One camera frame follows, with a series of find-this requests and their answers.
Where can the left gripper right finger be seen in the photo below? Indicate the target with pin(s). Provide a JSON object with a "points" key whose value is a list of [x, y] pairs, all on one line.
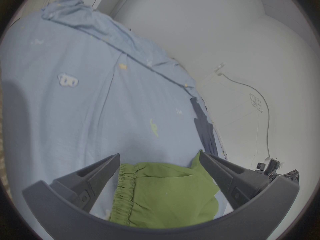
{"points": [[225, 176]]}

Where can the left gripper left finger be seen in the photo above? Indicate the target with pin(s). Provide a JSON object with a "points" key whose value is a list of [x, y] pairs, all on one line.
{"points": [[100, 174]]}

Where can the green shorts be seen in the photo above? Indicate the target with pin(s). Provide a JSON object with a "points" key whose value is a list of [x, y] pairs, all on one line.
{"points": [[165, 196]]}

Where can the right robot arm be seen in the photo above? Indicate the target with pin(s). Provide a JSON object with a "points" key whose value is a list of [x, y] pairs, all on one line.
{"points": [[272, 166]]}

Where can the dark blue garment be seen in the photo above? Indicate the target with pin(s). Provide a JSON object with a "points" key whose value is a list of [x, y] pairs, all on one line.
{"points": [[203, 129]]}

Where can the pale blue quilt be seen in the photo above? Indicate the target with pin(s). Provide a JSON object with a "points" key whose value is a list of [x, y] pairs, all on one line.
{"points": [[100, 26]]}

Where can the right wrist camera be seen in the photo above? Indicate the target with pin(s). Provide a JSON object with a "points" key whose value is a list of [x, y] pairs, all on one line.
{"points": [[261, 166]]}

